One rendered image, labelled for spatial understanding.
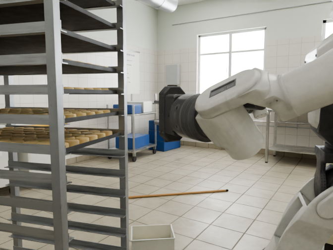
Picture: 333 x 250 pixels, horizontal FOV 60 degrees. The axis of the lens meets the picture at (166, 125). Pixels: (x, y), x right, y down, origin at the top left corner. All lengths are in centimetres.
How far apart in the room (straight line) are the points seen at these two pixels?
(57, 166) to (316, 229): 75
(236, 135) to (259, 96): 8
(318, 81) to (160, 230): 199
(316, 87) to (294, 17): 535
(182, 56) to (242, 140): 597
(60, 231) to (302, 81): 78
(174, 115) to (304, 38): 519
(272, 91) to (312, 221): 58
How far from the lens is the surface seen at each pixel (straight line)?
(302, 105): 43
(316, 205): 92
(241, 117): 45
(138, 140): 506
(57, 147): 88
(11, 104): 162
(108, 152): 131
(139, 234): 230
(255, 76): 43
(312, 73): 43
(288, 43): 569
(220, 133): 46
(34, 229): 106
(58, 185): 91
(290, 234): 98
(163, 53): 666
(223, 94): 43
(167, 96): 60
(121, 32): 129
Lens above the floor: 113
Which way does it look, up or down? 6 degrees down
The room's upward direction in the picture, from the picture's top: straight up
